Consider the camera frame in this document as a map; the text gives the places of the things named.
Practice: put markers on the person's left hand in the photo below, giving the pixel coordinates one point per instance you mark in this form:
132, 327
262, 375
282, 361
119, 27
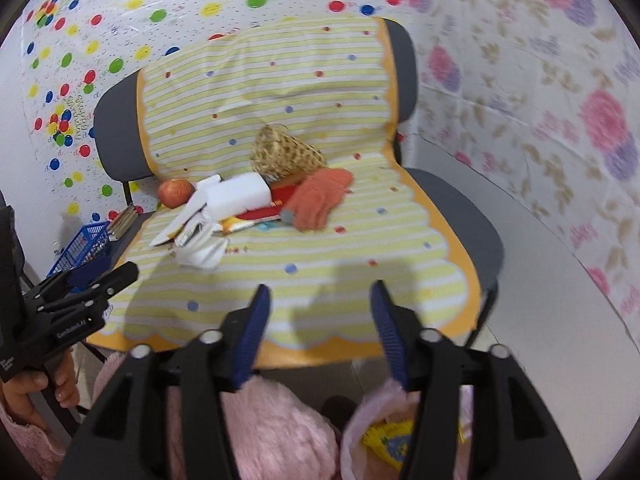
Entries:
20, 397

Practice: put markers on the yellow crumpled wrapper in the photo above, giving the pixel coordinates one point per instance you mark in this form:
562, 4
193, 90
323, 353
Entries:
390, 442

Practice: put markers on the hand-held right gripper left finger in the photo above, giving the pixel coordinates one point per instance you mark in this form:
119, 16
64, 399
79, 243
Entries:
252, 340

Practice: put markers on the floral plastic sheet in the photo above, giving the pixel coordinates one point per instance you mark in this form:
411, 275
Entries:
525, 85

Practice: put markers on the grey padded chair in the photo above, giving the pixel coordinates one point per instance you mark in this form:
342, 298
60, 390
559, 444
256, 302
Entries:
400, 60

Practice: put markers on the pink plastic bag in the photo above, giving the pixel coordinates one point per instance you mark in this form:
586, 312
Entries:
365, 415

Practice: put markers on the orange knitted glove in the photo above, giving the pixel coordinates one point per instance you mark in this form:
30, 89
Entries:
320, 197

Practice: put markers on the red flat packet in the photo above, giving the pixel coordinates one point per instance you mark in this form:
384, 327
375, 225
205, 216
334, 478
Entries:
260, 214

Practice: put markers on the yellow striped dotted cloth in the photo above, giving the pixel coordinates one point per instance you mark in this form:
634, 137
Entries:
300, 85

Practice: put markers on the pink fluffy pants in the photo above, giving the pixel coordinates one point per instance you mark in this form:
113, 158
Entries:
275, 425

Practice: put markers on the orange carrot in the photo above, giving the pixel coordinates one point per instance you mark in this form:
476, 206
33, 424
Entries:
290, 182

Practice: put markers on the polka dot plastic sheet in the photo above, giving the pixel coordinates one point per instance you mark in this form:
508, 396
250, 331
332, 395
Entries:
175, 20

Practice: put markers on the red apple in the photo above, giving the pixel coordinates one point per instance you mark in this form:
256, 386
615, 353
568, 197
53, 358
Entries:
176, 193

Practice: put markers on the person's left forearm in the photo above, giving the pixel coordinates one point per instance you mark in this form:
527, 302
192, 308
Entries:
25, 447

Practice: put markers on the white foam block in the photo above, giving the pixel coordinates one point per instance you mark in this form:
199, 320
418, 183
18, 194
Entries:
235, 197

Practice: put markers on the blue plastic basket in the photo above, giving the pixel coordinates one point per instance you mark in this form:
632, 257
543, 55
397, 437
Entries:
82, 250

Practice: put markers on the brown book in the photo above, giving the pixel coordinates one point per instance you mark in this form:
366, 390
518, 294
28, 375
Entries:
122, 222

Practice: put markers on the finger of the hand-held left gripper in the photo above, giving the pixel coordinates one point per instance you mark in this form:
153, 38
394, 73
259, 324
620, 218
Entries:
70, 278
110, 282

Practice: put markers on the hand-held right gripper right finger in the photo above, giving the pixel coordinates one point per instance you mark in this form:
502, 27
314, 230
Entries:
387, 340

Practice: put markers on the crumpled white plastic bag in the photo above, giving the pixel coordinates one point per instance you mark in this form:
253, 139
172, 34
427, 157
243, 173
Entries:
202, 254

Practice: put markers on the woven wicker basket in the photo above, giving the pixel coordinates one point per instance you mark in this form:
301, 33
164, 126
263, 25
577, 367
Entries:
285, 152

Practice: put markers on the yellow flat packet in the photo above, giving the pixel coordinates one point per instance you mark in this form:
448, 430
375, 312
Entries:
236, 225

